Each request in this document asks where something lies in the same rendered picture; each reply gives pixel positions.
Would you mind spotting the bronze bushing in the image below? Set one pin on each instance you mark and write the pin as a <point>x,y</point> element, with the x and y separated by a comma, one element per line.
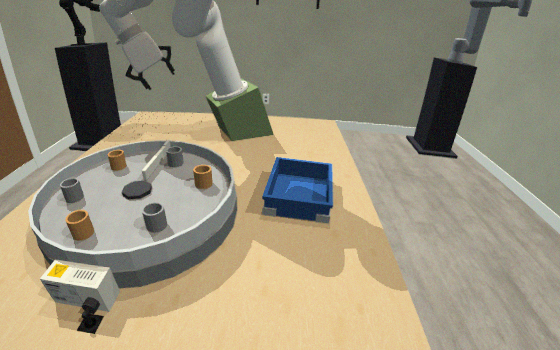
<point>117,160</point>
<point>80,229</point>
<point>202,180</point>

